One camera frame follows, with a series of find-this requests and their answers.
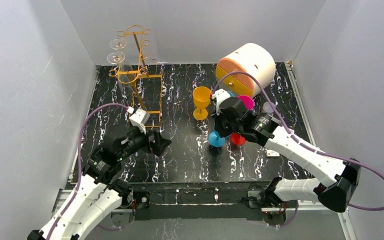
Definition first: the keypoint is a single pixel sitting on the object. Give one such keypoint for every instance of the magenta plastic wine glass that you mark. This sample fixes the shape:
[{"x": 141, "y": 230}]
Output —
[{"x": 247, "y": 103}]

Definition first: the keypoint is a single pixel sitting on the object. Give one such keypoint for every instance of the small white box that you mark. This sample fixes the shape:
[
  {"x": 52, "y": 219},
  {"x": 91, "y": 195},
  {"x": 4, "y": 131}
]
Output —
[{"x": 272, "y": 154}]

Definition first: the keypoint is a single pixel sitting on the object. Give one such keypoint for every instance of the red plastic wine glass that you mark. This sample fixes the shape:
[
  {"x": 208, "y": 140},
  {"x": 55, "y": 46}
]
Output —
[{"x": 237, "y": 139}]

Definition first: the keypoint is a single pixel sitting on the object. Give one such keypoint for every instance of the clear wine glass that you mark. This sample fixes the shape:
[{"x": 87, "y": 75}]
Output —
[
  {"x": 118, "y": 43},
  {"x": 116, "y": 58}
]

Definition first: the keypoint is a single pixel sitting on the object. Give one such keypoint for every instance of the orange plastic wine glass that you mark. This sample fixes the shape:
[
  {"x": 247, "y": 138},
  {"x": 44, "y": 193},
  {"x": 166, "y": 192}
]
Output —
[{"x": 201, "y": 99}]

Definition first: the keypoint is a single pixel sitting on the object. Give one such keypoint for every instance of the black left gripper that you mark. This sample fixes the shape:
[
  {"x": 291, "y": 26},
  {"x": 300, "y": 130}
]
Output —
[{"x": 150, "y": 141}]

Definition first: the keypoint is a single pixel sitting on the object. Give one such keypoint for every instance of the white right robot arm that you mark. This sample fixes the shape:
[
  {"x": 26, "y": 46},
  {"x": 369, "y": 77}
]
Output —
[{"x": 333, "y": 182}]

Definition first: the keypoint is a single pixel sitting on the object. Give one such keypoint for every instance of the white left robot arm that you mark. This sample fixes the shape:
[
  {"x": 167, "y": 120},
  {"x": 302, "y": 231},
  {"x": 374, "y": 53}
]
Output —
[{"x": 98, "y": 192}]

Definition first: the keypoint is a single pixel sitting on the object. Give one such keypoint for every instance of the gold wire wine glass rack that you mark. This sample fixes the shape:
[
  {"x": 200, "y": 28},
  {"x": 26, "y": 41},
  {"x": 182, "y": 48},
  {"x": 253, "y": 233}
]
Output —
[{"x": 129, "y": 77}]

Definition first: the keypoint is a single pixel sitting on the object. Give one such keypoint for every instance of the black marble table mat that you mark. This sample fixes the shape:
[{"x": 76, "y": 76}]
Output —
[{"x": 190, "y": 158}]

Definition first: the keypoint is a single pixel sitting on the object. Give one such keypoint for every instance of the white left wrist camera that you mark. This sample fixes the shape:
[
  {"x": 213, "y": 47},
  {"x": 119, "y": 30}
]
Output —
[{"x": 138, "y": 118}]

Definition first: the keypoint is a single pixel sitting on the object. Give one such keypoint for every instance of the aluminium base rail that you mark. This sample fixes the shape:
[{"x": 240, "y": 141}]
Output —
[{"x": 153, "y": 202}]

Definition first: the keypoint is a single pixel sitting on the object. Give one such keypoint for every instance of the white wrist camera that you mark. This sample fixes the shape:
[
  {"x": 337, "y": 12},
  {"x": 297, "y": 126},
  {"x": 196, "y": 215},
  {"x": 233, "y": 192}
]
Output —
[
  {"x": 138, "y": 118},
  {"x": 218, "y": 97}
]

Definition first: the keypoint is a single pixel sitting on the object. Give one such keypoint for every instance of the blue plastic wine glass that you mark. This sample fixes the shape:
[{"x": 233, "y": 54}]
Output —
[{"x": 215, "y": 140}]

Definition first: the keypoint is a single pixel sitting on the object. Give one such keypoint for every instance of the round drawer cabinet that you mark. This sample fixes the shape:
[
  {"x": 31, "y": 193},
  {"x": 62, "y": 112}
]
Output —
[{"x": 250, "y": 58}]

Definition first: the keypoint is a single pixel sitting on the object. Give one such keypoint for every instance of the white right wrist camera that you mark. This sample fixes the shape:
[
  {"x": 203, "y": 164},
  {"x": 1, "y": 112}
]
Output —
[{"x": 218, "y": 97}]

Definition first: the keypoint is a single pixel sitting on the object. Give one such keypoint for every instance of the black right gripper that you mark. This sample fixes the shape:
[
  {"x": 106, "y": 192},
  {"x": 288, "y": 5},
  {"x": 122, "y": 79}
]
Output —
[{"x": 224, "y": 120}]

